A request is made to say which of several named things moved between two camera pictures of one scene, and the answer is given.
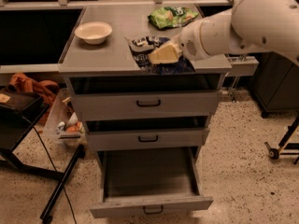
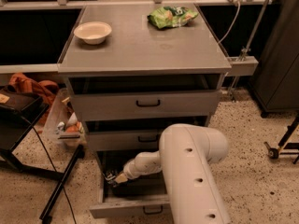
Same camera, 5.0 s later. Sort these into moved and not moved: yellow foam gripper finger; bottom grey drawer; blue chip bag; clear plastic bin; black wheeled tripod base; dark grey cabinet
Moved: yellow foam gripper finger; blue chip bag
Not moved: dark grey cabinet; bottom grey drawer; black wheeled tripod base; clear plastic bin
